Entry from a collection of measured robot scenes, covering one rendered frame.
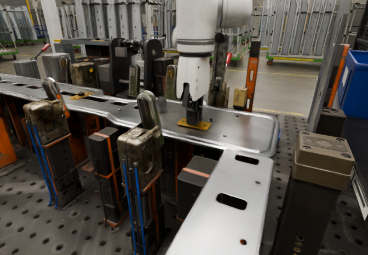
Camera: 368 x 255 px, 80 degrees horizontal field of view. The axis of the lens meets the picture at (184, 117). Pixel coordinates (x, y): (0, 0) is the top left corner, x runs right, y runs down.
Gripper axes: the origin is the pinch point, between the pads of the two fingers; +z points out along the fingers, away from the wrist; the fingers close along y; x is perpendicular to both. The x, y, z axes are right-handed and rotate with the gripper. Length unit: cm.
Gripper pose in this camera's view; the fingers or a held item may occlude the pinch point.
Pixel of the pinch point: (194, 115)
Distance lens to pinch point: 55.7
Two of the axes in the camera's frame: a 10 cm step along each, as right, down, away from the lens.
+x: 9.0, 1.7, -3.9
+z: 0.0, 9.1, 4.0
